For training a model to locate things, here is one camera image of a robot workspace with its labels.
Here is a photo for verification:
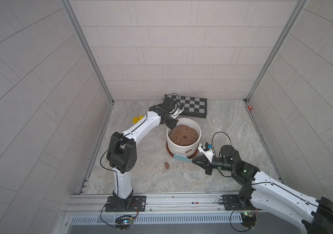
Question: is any white ceramic pot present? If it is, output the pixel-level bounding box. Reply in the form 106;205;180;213
166;118;202;156

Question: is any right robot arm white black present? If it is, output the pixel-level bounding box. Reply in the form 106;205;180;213
192;143;333;234

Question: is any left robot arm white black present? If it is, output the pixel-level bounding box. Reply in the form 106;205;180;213
106;104;183;202

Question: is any brown mud in pot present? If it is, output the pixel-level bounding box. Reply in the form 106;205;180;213
168;124;199;146

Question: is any fallen mud piece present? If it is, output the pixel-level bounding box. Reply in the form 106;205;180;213
164;162;170;170

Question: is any terracotta saucer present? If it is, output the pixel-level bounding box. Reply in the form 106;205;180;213
166;146;198;161

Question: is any black grey checkerboard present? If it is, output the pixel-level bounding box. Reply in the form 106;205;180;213
165;93;207;119

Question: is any yellow plastic block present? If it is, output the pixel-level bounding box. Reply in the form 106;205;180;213
132;116;144;124

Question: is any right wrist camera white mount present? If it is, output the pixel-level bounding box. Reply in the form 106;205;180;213
199;142;215;163

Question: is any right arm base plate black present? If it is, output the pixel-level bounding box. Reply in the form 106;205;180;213
222;195;247;211

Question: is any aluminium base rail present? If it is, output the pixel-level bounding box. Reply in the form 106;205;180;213
62;191;256;215

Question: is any right circuit board with wires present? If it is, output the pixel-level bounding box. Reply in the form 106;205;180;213
241;212;258;229

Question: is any circuit board with wires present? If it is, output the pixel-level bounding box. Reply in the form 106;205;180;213
241;212;258;229
115;215;135;231

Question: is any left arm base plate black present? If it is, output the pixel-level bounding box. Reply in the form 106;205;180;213
104;195;147;212

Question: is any left circuit board with wires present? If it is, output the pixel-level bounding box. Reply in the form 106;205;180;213
115;215;135;231

